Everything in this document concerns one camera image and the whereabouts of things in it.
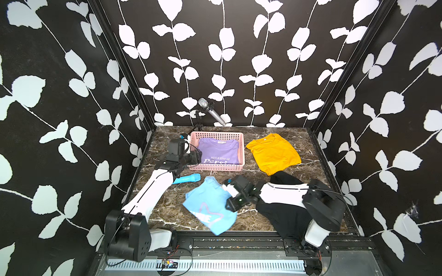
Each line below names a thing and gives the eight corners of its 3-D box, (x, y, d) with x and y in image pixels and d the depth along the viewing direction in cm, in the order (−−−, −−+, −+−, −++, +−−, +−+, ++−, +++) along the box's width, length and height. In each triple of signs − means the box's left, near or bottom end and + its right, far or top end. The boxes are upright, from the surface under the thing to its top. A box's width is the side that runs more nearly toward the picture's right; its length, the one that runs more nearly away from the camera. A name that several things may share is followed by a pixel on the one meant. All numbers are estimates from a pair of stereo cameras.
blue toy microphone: (174, 185, 94) (172, 182, 91) (174, 179, 96) (173, 176, 93) (201, 181, 95) (200, 178, 93) (201, 175, 97) (200, 172, 95)
